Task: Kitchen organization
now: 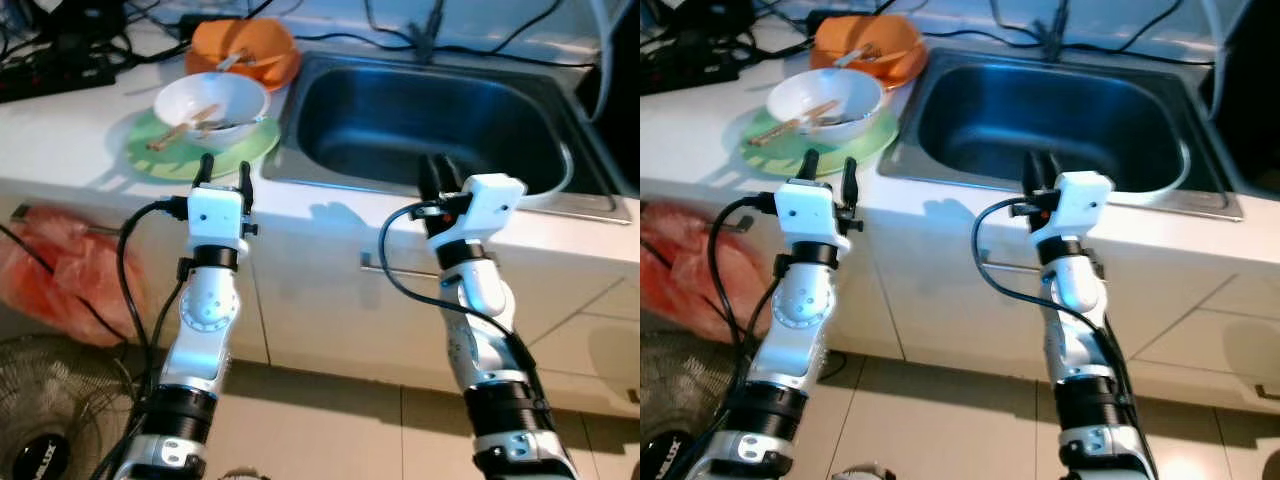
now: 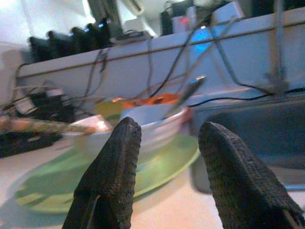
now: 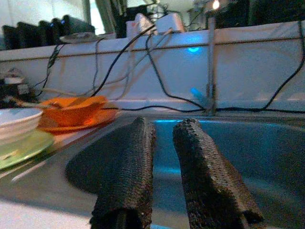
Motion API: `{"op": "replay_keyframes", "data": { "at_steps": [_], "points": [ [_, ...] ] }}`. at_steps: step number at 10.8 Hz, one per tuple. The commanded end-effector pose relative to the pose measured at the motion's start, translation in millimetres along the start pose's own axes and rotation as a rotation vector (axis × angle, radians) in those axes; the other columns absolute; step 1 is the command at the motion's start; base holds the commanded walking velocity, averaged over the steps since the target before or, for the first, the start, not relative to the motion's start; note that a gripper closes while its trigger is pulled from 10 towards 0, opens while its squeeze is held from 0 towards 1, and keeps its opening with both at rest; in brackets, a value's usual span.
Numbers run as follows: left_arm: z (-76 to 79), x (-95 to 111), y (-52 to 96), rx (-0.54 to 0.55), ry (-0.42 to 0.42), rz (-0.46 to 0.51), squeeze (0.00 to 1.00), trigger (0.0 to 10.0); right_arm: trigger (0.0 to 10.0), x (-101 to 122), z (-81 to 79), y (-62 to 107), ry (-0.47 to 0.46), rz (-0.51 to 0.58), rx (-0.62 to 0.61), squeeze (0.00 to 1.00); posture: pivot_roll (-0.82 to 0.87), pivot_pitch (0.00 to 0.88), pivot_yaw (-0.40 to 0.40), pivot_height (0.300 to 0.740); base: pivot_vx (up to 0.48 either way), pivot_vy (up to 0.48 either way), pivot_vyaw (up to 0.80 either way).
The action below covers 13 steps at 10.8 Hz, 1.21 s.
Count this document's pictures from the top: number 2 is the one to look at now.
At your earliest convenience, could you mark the thin metal faucet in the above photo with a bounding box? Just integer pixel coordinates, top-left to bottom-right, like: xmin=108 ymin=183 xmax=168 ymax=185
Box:
xmin=265 ymin=0 xmax=290 ymax=93

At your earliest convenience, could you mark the black power strip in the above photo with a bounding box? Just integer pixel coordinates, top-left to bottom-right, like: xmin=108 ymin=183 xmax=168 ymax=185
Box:
xmin=0 ymin=132 xmax=62 ymax=158

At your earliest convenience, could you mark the steel sink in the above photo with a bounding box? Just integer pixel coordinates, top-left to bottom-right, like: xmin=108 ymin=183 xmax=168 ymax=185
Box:
xmin=190 ymin=95 xmax=305 ymax=191

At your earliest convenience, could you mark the orange bowl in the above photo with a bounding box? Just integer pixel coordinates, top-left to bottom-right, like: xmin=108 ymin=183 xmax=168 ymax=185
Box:
xmin=112 ymin=93 xmax=182 ymax=108

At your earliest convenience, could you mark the metal spoon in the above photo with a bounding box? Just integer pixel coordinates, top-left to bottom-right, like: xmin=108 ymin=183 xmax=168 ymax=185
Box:
xmin=164 ymin=75 xmax=207 ymax=120

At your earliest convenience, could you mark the black charger block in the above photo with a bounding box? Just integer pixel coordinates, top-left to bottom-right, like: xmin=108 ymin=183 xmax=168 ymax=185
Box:
xmin=47 ymin=30 xmax=72 ymax=58
xmin=85 ymin=18 xmax=113 ymax=51
xmin=70 ymin=26 xmax=89 ymax=53
xmin=29 ymin=35 xmax=52 ymax=63

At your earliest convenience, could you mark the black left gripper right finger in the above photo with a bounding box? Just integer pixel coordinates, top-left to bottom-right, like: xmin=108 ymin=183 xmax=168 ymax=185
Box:
xmin=198 ymin=121 xmax=305 ymax=229

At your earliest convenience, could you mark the white bowl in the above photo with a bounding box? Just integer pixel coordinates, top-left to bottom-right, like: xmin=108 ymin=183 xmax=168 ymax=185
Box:
xmin=71 ymin=104 xmax=190 ymax=158

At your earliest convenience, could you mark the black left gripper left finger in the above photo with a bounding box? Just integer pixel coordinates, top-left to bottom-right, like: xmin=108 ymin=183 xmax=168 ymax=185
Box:
xmin=62 ymin=116 xmax=142 ymax=229

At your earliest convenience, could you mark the grey curtain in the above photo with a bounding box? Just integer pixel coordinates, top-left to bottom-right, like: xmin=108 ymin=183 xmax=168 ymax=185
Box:
xmin=87 ymin=0 xmax=121 ymax=36

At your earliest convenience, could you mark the white charger box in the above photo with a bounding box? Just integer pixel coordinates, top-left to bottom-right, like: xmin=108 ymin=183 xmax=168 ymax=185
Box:
xmin=171 ymin=14 xmax=192 ymax=34

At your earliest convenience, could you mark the white power adapter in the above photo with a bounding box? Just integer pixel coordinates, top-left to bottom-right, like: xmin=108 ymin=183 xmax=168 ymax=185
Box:
xmin=211 ymin=1 xmax=244 ymax=25

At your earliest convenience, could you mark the patterned wooden chopstick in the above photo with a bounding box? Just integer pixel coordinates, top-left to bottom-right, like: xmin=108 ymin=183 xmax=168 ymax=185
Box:
xmin=0 ymin=116 xmax=96 ymax=135

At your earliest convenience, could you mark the white air conditioner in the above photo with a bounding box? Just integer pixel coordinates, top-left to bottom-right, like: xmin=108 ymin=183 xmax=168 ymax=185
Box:
xmin=122 ymin=0 xmax=146 ymax=13

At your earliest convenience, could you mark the black counter cable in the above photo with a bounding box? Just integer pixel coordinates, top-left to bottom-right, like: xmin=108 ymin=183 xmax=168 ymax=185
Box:
xmin=188 ymin=87 xmax=305 ymax=107

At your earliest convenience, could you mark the green plate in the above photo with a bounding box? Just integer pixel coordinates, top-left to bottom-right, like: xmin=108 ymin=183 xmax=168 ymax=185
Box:
xmin=15 ymin=133 xmax=201 ymax=214

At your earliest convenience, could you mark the small black box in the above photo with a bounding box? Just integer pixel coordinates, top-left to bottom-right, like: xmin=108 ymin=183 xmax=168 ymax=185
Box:
xmin=160 ymin=10 xmax=173 ymax=37

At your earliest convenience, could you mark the thick black hanging cable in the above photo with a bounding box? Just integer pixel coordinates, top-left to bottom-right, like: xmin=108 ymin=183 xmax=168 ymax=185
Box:
xmin=152 ymin=11 xmax=215 ymax=98

